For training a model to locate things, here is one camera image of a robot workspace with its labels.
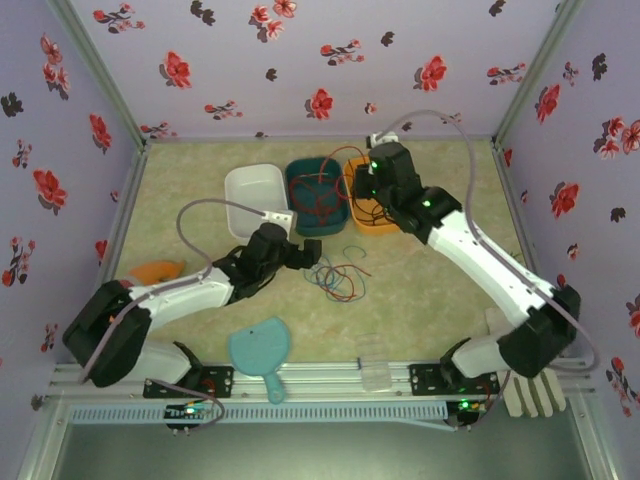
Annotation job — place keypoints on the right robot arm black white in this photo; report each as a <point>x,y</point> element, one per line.
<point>490,270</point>

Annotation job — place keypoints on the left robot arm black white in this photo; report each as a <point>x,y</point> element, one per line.
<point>185,300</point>

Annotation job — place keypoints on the dark teal plastic bin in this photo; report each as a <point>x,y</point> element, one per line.
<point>310,225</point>

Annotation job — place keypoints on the orange plastic bin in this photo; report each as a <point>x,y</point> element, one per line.
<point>372,229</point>

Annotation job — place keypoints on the white plastic bin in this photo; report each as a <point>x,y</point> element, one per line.
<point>252,200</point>

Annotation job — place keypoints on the light blue plastic dustpan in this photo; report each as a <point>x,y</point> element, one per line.
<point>260,345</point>

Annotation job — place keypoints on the orange fish plush toy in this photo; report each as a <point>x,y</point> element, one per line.
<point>155,272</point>

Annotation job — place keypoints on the clear plastic container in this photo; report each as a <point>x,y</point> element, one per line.
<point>374,370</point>

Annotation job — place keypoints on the green artificial plant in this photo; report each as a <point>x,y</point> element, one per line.
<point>514,255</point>

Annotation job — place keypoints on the left circuit board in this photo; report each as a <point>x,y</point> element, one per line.
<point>190,411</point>

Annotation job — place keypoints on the circuit board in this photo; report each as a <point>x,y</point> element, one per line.
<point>190,411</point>
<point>465,405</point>

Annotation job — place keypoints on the right circuit board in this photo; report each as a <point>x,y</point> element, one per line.
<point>465,405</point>

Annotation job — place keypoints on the beige hand-shaped glove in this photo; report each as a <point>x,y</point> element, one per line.
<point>532,395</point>

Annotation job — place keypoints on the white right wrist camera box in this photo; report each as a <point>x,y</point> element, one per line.
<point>384,138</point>

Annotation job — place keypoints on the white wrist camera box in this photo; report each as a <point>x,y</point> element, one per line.
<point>384,138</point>
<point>280,220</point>

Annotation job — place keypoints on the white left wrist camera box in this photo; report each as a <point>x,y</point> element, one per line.
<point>280,220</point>

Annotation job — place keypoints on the aluminium back rail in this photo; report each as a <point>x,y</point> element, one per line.
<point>320,140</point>

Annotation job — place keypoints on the aluminium side rail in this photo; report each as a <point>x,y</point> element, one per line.
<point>128,200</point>
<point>506,175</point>

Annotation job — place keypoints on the aluminium mounting rail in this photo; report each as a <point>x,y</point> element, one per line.
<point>320,382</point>

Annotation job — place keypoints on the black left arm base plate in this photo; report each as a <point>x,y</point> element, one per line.
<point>220,382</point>

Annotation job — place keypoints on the aluminium frame post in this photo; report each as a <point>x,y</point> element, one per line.
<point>535,75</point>
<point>100,75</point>

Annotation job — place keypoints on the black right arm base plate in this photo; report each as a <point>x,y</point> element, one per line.
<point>425,380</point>

